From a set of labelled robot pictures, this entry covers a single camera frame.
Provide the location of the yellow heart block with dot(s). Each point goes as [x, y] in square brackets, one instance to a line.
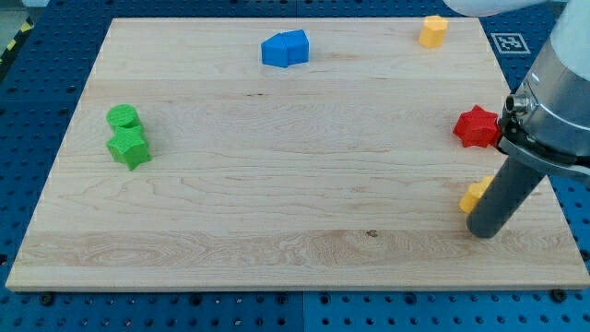
[474, 193]

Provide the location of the black white fiducial marker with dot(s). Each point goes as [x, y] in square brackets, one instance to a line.
[510, 43]

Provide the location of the wooden board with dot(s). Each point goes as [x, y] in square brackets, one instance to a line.
[342, 173]

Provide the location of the red star block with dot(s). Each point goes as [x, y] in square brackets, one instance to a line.
[478, 128]

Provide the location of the yellow hexagon block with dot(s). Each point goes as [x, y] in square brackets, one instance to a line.
[433, 31]

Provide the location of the black yellow hazard tape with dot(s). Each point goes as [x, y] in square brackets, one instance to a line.
[15, 45]

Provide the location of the green star block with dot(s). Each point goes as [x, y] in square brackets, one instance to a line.
[129, 146]

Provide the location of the blue cube block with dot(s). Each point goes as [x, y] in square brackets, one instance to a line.
[298, 46]

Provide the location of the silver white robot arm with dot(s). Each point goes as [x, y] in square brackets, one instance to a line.
[544, 124]

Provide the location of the blue pentagon block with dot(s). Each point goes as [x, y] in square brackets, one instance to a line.
[274, 51]

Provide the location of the green cylinder block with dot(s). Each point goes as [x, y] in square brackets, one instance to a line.
[123, 116]

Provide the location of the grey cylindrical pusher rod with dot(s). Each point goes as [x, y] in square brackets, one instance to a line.
[511, 186]

